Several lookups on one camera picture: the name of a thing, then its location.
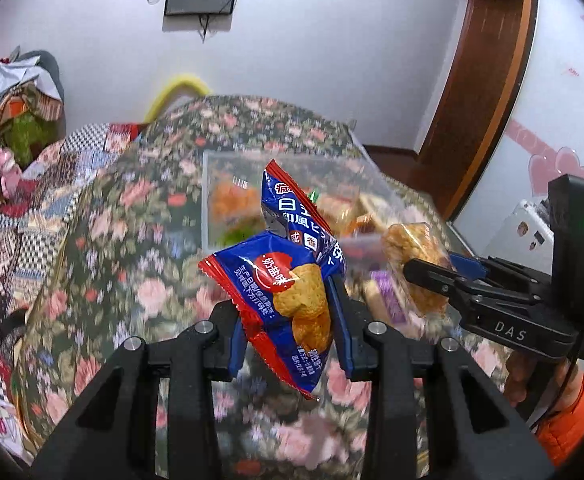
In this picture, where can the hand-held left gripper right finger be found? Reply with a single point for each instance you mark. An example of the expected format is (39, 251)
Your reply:
(339, 320)

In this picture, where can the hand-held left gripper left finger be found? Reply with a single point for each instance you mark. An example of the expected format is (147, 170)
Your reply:
(236, 355)

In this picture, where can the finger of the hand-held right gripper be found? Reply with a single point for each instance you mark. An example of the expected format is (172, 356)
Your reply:
(432, 280)
(467, 265)

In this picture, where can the clear fried pastry packet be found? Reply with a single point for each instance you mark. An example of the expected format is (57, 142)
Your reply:
(412, 245)

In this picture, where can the blue biscuit packet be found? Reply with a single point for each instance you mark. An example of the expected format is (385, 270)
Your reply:
(297, 300)

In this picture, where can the clear plastic storage box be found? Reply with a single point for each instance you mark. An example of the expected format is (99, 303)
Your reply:
(237, 175)

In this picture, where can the person's right forearm orange sleeve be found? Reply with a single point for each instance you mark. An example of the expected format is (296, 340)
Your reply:
(569, 420)

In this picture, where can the person's right hand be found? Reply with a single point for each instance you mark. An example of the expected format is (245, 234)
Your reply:
(519, 377)

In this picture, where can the purple wafer packet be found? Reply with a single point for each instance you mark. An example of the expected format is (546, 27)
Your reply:
(387, 292)

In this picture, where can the white appliance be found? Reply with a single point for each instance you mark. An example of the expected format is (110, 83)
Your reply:
(522, 230)

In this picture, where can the beige cracker packet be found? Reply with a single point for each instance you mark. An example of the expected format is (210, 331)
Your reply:
(370, 205)

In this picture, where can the green pea packet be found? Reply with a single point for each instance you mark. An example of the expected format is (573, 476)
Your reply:
(239, 235)

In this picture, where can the clear orange bread packet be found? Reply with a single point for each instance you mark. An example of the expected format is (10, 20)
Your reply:
(229, 197)

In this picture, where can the floral blanket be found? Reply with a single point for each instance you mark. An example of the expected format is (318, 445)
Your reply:
(171, 210)

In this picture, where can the wooden door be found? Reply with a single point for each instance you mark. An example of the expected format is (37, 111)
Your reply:
(487, 85)

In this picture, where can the frosted sliding door with hearts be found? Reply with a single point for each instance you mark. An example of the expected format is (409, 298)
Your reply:
(567, 85)

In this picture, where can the patchwork quilt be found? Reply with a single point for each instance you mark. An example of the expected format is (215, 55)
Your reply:
(26, 230)

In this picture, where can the yellow foam tube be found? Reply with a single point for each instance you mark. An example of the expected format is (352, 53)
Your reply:
(176, 87)

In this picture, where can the pink plush toy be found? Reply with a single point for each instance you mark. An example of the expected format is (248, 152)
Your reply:
(7, 172)

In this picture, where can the green cloth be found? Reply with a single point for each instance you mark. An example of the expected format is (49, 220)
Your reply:
(31, 137)

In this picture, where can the pile of clothes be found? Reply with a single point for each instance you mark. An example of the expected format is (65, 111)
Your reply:
(6, 85)

